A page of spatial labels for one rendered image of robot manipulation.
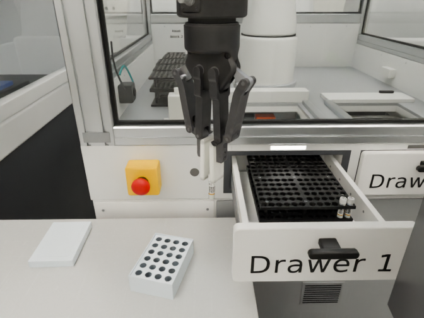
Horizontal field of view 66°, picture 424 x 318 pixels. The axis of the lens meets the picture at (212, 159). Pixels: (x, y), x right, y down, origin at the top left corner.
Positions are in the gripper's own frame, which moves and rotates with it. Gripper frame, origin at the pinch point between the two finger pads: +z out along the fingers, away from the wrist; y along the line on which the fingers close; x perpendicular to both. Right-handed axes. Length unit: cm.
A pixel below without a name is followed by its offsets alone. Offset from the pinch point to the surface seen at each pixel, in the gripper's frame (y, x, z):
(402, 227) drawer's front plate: 27.5, 11.9, 8.8
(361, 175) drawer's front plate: 16.8, 36.5, 14.0
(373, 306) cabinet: 27, 46, 61
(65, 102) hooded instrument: -106, 39, 18
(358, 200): 19.2, 23.3, 13.0
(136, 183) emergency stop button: -21.2, 2.2, 12.7
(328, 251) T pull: 19.4, 2.0, 10.4
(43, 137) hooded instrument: -95, 21, 26
